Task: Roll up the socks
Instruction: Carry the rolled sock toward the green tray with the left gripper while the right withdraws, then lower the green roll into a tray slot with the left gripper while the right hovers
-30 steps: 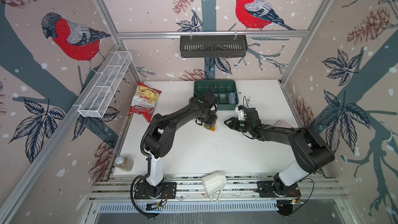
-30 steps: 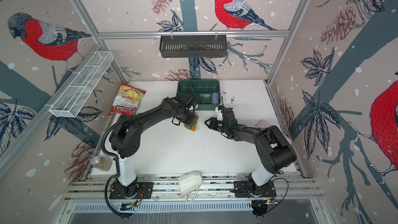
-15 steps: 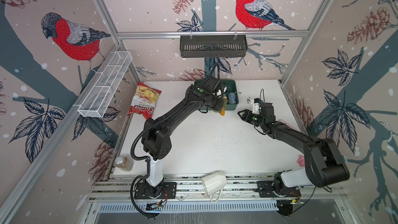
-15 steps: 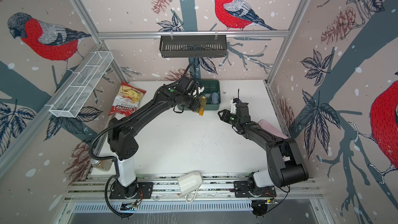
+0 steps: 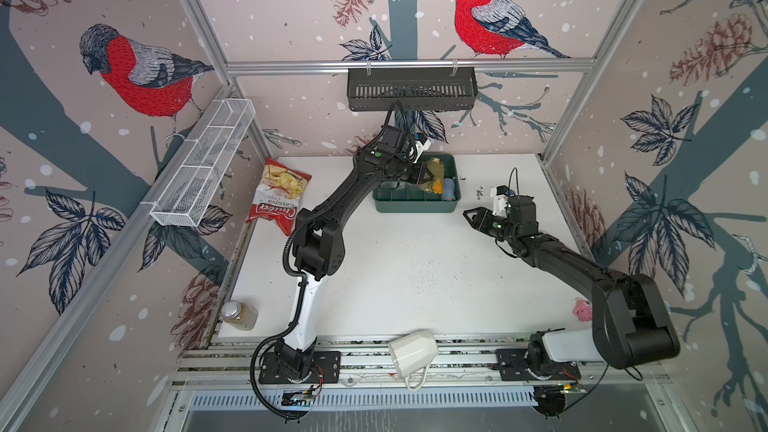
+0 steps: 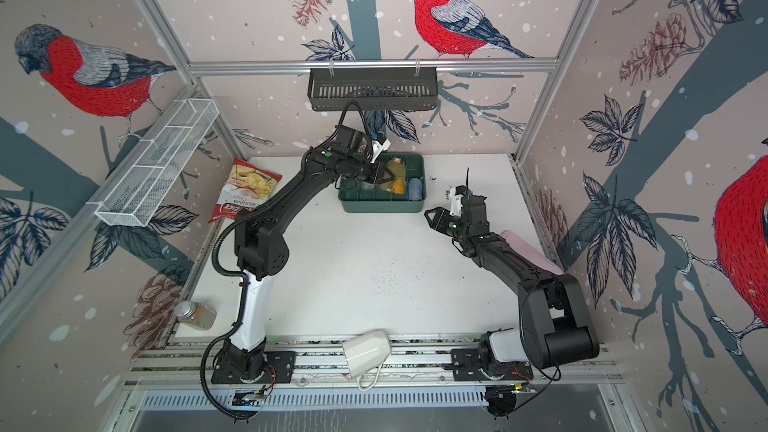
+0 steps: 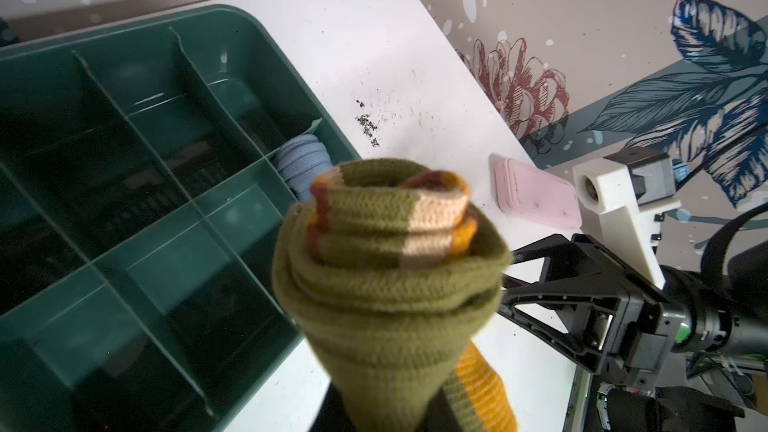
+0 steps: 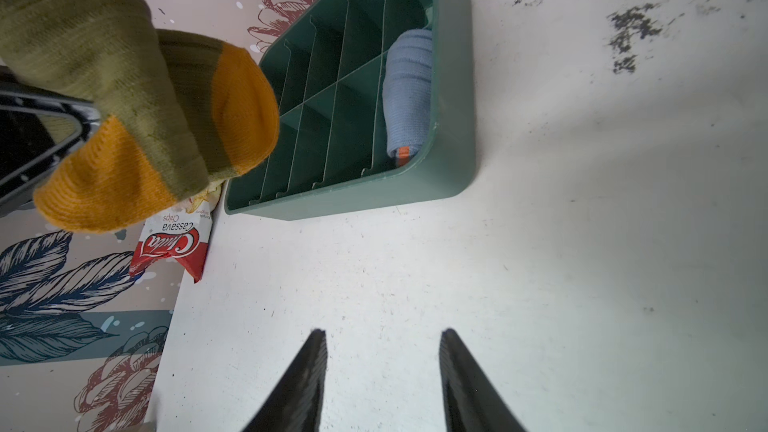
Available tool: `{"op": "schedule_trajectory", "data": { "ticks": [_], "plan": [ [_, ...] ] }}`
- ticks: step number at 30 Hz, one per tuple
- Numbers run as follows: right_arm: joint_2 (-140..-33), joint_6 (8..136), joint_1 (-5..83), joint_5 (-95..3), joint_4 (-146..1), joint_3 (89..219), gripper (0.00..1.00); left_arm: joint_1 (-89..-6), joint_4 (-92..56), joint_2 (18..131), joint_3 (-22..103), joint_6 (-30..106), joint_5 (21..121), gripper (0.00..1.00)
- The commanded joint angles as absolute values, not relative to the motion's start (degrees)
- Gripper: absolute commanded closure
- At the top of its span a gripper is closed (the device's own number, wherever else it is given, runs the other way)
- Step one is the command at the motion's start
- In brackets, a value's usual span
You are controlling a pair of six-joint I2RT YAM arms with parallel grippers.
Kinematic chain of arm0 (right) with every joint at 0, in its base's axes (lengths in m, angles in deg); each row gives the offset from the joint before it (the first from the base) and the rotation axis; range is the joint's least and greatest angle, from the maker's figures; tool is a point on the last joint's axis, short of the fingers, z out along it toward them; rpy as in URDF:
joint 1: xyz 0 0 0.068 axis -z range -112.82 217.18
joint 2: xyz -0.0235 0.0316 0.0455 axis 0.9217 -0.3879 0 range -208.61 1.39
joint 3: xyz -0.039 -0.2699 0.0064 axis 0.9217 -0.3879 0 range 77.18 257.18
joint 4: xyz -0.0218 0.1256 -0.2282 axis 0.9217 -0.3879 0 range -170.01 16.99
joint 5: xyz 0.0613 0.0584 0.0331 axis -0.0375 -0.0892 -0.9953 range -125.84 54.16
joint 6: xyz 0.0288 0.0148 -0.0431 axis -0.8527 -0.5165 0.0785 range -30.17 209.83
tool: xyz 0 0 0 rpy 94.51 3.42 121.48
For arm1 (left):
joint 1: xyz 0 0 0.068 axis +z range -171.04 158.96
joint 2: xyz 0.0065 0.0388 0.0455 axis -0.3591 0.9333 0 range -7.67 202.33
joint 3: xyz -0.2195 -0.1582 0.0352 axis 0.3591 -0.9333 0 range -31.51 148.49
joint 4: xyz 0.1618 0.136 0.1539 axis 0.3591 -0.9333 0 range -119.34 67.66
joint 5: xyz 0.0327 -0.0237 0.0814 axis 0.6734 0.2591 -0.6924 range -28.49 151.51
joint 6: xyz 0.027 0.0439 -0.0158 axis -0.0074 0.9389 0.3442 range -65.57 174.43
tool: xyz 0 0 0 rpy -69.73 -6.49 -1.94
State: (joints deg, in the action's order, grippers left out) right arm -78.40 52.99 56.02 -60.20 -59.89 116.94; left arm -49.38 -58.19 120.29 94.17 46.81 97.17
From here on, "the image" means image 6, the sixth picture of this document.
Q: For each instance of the white overhead camera box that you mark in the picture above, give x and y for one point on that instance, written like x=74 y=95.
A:
x=366 y=352

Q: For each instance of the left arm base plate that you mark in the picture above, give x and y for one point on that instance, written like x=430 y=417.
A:
x=270 y=367

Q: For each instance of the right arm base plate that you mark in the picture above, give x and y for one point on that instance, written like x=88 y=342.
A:
x=481 y=364

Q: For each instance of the black hanging basket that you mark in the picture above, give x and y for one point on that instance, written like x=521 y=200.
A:
x=374 y=89

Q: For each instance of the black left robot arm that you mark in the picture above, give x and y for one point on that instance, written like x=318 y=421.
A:
x=253 y=248

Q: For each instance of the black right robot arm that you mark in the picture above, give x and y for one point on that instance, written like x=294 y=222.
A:
x=555 y=326

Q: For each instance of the red chips bag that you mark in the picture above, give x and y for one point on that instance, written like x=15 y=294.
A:
x=246 y=188

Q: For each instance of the white wire mesh basket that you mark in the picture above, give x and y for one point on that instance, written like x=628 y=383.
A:
x=141 y=190

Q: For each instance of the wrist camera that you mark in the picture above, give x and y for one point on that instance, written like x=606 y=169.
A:
x=455 y=196
x=359 y=144

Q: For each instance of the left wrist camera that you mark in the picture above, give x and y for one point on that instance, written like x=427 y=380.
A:
x=359 y=144

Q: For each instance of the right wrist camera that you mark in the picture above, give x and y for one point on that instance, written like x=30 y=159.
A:
x=455 y=196

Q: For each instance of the green compartment tray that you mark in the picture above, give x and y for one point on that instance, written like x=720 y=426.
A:
x=359 y=197

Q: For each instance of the glass jar with lid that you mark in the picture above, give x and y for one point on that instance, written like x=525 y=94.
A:
x=197 y=315

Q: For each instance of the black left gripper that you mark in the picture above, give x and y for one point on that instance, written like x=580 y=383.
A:
x=376 y=175

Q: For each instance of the olive yellow sock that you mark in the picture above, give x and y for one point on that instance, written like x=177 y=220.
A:
x=396 y=174

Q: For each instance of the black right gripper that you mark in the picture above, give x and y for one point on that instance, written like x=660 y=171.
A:
x=440 y=222

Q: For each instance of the grey rolled item in tray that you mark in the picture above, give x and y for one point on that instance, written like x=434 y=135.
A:
x=415 y=189

